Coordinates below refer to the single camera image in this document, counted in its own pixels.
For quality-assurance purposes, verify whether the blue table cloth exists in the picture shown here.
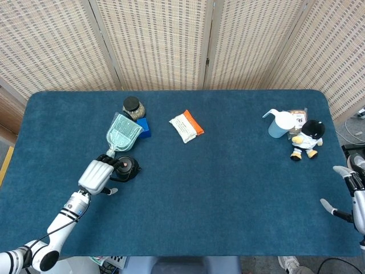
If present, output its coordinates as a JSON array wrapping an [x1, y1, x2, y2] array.
[[0, 90, 363, 257]]

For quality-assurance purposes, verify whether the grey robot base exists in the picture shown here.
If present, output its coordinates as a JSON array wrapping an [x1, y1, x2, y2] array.
[[125, 256, 242, 274]]

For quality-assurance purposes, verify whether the blue box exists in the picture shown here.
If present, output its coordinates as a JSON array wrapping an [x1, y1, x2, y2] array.
[[136, 117, 152, 139]]

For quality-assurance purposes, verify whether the black cable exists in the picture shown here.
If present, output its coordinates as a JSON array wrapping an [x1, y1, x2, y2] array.
[[325, 257, 363, 274]]

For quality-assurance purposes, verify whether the black and white plush doll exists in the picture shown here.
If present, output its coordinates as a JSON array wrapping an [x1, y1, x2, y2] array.
[[290, 119, 326, 162]]

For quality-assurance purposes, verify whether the grey white sneaker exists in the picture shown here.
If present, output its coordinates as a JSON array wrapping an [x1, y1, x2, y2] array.
[[347, 153, 365, 175], [278, 256, 301, 274]]

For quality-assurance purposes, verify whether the light blue pitcher white lid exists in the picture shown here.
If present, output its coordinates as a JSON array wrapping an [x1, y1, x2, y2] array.
[[262, 108, 297, 139]]

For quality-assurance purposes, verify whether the white and orange snack packet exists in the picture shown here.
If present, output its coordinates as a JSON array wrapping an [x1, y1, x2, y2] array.
[[168, 110, 205, 144]]

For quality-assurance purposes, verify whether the clear bag of brown snacks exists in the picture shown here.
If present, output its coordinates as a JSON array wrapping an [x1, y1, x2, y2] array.
[[286, 107, 309, 135]]

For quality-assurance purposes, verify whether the white cable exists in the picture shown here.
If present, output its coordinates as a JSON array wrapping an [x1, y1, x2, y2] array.
[[344, 117, 365, 143]]

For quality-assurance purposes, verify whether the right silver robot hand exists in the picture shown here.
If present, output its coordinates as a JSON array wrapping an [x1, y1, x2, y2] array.
[[319, 165, 365, 235]]

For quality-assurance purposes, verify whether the black round kettle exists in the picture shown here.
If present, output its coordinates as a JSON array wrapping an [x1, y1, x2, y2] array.
[[109, 155, 142, 183]]

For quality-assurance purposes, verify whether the mint green dustpan brush set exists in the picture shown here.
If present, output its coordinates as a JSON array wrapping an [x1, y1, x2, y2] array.
[[106, 112, 144, 157]]

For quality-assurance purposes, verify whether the woven folding screen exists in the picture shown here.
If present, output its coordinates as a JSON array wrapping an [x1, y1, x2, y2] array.
[[0, 0, 365, 126]]

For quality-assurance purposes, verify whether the glass jar with black lid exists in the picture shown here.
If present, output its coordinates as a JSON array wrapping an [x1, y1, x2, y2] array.
[[122, 96, 146, 121]]

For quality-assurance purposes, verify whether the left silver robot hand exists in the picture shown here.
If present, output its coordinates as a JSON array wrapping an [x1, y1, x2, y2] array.
[[78, 154, 124, 196]]

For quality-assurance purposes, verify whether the checkered calibration card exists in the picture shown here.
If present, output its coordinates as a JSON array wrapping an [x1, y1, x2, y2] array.
[[109, 256, 127, 270]]

